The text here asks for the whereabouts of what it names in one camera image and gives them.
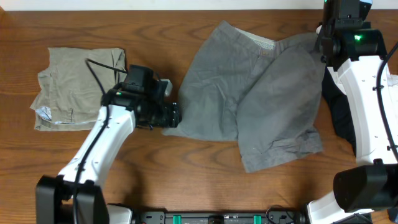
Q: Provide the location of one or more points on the black garment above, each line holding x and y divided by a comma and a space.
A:
339, 108

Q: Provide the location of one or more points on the white t-shirt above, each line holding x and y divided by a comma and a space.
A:
391, 90

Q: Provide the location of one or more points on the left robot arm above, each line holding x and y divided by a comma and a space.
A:
75, 195

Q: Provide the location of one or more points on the folded khaki shorts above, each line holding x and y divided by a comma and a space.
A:
70, 97

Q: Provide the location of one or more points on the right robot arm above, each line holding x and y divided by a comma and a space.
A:
372, 184

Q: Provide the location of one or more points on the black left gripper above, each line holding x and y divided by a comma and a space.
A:
173, 114

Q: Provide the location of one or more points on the grey shorts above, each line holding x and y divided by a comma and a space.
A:
261, 93

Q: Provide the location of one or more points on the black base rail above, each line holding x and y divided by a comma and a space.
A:
202, 217

